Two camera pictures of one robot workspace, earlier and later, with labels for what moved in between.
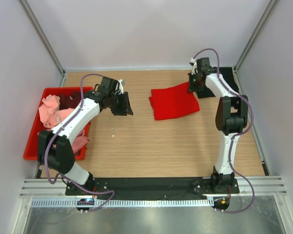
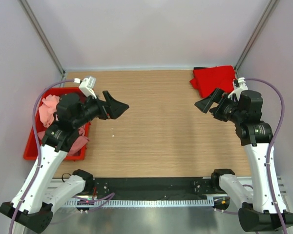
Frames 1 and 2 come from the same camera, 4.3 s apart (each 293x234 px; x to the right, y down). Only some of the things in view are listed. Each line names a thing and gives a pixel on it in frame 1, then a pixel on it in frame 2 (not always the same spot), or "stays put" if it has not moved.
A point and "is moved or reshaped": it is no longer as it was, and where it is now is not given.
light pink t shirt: (50, 114) stays put
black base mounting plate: (152, 186) stays put
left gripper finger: (129, 109) → (112, 108)
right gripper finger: (193, 85) → (205, 105)
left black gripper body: (117, 100) → (93, 109)
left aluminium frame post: (39, 30) stays put
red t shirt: (173, 101) is moved or reshaped
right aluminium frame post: (270, 5) stays put
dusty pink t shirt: (80, 143) stays put
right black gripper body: (200, 86) → (227, 109)
